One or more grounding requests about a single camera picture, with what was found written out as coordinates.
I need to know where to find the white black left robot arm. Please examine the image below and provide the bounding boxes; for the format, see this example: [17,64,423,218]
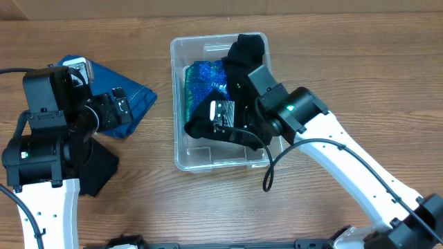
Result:
[1,66,132,248]

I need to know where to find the blue sequin cloth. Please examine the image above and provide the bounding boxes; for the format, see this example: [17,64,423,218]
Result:
[184,60,230,121]

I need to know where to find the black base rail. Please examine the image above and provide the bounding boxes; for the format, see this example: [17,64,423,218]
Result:
[84,225,351,249]

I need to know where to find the black garment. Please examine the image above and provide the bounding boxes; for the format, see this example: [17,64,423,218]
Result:
[184,34,273,151]

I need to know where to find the black folded cloth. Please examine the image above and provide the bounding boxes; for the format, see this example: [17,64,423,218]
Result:
[80,138,119,197]

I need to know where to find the clear plastic storage bin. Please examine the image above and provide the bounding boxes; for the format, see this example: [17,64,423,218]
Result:
[170,32,283,173]

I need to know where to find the blue denim jeans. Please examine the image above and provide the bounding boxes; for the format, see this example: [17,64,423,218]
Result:
[91,61,157,139]

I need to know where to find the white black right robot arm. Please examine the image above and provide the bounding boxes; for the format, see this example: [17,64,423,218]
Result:
[246,66,442,248]

